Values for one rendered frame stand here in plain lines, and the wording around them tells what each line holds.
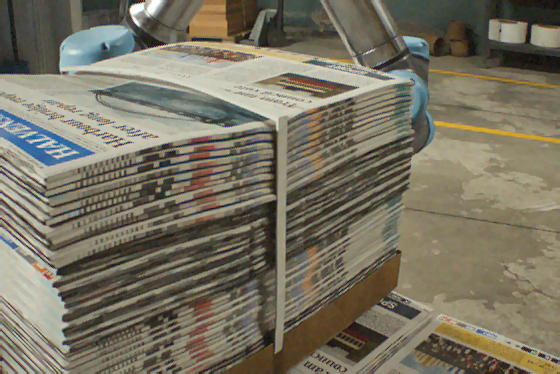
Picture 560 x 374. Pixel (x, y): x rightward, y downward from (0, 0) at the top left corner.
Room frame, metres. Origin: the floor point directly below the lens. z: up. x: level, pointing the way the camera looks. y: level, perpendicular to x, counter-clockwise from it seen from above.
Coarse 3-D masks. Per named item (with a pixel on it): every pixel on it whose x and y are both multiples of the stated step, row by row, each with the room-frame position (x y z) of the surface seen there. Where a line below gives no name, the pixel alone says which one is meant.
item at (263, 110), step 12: (132, 72) 0.49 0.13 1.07; (144, 72) 0.48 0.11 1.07; (156, 72) 0.48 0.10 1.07; (180, 84) 0.45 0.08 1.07; (192, 84) 0.44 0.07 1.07; (204, 84) 0.44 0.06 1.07; (216, 96) 0.42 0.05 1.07; (228, 96) 0.42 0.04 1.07; (252, 108) 0.40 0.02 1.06; (264, 108) 0.40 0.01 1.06; (276, 120) 0.39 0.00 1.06
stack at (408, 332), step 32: (384, 320) 0.48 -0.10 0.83; (416, 320) 0.48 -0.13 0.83; (448, 320) 0.48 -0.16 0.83; (320, 352) 0.44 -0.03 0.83; (352, 352) 0.44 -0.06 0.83; (384, 352) 0.44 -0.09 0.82; (416, 352) 0.43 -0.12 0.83; (448, 352) 0.43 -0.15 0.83; (480, 352) 0.43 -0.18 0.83; (512, 352) 0.42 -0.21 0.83; (544, 352) 0.42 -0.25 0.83
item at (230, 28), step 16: (208, 0) 6.52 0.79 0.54; (224, 0) 6.45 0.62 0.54; (240, 0) 6.75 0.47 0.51; (256, 0) 7.12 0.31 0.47; (208, 16) 6.52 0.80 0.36; (224, 16) 6.44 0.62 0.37; (240, 16) 6.74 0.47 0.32; (256, 16) 7.09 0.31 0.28; (192, 32) 6.58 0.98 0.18; (208, 32) 6.51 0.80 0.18; (224, 32) 6.43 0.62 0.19; (240, 32) 6.69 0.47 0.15
